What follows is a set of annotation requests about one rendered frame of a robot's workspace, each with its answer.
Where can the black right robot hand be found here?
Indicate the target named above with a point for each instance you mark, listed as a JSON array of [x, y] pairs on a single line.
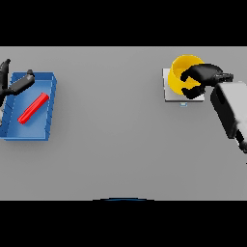
[[205, 74]]

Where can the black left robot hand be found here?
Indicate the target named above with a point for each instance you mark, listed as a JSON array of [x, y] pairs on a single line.
[[17, 85]]

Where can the pale square measuring scale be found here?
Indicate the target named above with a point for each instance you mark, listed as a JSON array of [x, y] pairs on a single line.
[[170, 93]]

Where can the yellow bowl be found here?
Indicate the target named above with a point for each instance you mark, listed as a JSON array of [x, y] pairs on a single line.
[[180, 72]]

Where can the blue plastic tray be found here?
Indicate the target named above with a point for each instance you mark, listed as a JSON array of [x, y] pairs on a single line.
[[29, 109]]

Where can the red beaker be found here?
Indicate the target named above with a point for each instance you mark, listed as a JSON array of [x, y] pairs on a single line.
[[32, 108]]

